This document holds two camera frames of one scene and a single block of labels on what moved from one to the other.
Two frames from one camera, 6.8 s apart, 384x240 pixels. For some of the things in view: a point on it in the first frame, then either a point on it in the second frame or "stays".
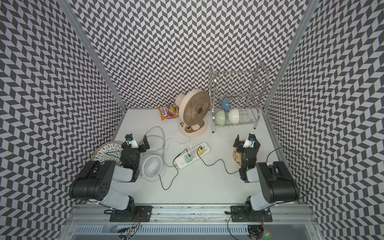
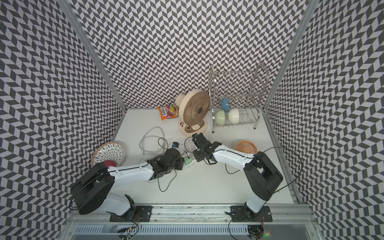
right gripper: x=237 y=142 → x=198 y=158
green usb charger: x=188 y=159 stays
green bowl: x=220 y=117 stays
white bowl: x=234 y=116 stays
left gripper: x=143 y=148 → x=181 y=161
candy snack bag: x=168 y=112 stays
